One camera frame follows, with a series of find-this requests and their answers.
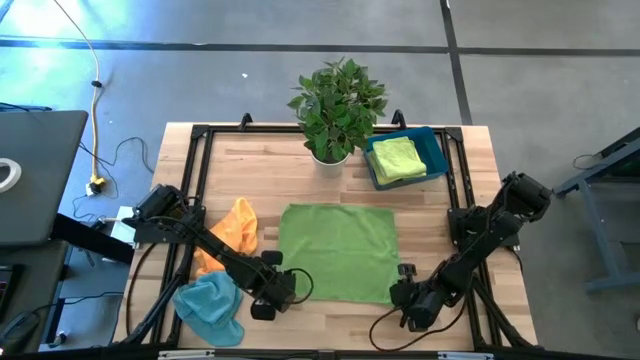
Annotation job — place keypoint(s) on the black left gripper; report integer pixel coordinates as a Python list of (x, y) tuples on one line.
[(272, 290)]

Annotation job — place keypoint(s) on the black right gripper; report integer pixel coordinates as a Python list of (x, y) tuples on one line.
[(417, 302)]

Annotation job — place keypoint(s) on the blue microfiber towel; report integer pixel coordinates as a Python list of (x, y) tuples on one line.
[(210, 310)]

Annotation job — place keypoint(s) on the orange microfiber towel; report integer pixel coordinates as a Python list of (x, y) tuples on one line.
[(241, 225)]

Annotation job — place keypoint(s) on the dark green microfiber towel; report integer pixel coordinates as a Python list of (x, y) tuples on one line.
[(340, 250)]

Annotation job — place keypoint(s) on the lime green microfiber towel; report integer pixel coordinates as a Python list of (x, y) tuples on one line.
[(397, 157)]

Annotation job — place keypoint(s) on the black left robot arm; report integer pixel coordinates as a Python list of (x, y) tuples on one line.
[(210, 245)]

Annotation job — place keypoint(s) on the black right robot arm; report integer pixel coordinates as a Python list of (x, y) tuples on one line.
[(490, 225)]

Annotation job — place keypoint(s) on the white label strip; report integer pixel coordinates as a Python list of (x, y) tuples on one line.
[(465, 356), (185, 354)]

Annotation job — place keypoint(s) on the white plant pot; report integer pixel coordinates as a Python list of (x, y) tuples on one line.
[(330, 168)]

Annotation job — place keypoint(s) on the blue plastic basket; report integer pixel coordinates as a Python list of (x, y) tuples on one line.
[(436, 150)]

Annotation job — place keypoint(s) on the green leafy plant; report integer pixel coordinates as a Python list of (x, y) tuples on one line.
[(335, 110)]

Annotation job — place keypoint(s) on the black side desk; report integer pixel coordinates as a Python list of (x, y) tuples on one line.
[(40, 290)]

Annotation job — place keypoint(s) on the blue-grey metal stand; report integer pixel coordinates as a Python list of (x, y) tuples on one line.
[(600, 165)]

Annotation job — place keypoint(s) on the grey laptop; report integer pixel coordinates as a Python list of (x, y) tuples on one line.
[(40, 175)]

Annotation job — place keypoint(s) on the black computer mouse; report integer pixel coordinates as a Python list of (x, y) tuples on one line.
[(17, 330)]

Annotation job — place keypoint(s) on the black keyboard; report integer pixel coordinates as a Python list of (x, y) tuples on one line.
[(6, 290)]

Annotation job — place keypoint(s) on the white tape roll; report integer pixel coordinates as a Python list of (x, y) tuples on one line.
[(16, 175)]

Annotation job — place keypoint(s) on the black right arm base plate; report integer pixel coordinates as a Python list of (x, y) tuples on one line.
[(457, 220)]

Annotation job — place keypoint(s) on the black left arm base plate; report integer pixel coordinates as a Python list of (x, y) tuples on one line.
[(145, 234)]

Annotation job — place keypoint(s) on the black metal table frame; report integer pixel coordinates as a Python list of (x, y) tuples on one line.
[(280, 129)]

